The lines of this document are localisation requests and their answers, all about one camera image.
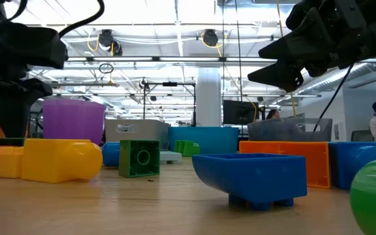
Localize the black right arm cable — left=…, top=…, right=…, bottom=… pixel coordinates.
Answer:
left=312, top=63, right=355, bottom=133

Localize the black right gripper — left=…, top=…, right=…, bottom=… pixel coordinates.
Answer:
left=247, top=0, right=376, bottom=93

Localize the blue rounded brick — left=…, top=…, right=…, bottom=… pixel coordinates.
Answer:
left=328, top=141, right=376, bottom=191
left=101, top=141, right=121, bottom=168

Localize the dark green brick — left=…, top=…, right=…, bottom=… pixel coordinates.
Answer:
left=0, top=137, right=25, bottom=147

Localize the teal storage bin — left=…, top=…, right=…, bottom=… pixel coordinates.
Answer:
left=168, top=126, right=240, bottom=155

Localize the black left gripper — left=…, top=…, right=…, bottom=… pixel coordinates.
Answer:
left=0, top=12, right=69, bottom=146

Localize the blue scoop-shaped brick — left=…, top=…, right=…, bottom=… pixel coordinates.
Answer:
left=191, top=153, right=308, bottom=212

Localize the small green brick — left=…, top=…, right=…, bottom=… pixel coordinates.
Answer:
left=174, top=140, right=201, bottom=157

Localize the light gray storage bin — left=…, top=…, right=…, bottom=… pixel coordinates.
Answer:
left=104, top=119, right=171, bottom=151

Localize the black computer monitor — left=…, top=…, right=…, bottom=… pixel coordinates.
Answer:
left=223, top=99, right=260, bottom=126

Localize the white building column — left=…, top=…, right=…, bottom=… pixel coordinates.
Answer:
left=195, top=67, right=223, bottom=128

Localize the green square brick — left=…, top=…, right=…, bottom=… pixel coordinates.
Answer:
left=118, top=139, right=161, bottom=179

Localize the black hanging wire loop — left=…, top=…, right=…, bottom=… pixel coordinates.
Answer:
left=98, top=63, right=115, bottom=75

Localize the pale cyan brick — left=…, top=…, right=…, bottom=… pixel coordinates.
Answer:
left=159, top=150, right=183, bottom=165

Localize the gray office chair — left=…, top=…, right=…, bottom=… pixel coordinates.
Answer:
left=350, top=129, right=373, bottom=143

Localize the orange brick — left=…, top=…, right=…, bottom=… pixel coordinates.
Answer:
left=239, top=140, right=332, bottom=190

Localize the large yellow rounded brick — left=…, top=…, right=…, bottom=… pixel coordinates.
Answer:
left=20, top=138, right=104, bottom=184

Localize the purple plastic bucket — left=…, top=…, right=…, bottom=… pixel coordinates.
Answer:
left=42, top=99, right=107, bottom=146

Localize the dark gray storage bin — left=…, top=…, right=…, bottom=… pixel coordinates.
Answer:
left=247, top=117, right=334, bottom=142

